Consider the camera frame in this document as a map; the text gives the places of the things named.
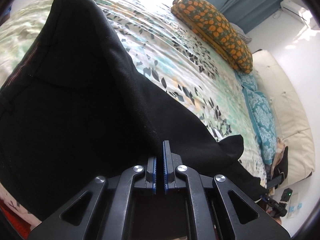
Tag teal damask pillow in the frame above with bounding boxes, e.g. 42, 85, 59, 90
235, 73, 277, 165

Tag cream tufted headboard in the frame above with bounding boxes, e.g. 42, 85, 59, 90
252, 50, 316, 187

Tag white air conditioner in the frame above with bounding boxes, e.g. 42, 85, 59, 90
280, 0, 319, 30

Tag red fluffy garment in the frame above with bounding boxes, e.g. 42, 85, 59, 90
1, 200, 31, 239

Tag orange green patterned folded blanket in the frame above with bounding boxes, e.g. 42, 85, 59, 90
171, 0, 253, 74

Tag black pants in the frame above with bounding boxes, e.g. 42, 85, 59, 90
1, 0, 266, 220

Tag floral bed sheet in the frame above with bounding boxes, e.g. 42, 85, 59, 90
0, 0, 267, 188

